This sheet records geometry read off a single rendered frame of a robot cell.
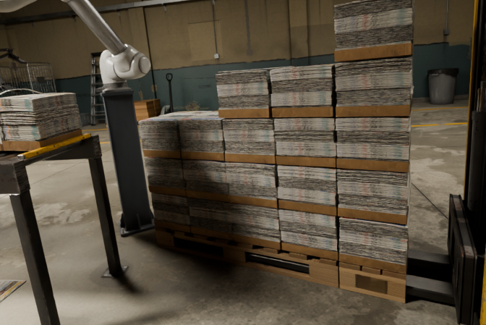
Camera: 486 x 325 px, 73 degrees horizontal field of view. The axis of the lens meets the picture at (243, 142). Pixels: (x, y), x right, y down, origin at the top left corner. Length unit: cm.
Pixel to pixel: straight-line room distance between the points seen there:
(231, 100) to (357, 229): 85
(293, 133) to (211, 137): 47
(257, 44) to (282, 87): 693
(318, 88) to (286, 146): 31
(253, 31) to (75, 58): 486
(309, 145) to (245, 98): 39
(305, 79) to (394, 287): 101
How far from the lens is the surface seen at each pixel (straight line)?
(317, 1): 853
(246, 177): 171
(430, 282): 180
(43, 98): 165
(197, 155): 184
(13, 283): 240
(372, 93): 145
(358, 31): 145
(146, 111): 812
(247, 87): 161
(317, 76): 148
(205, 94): 870
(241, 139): 167
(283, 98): 154
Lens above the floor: 106
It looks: 12 degrees down
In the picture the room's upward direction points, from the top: 5 degrees counter-clockwise
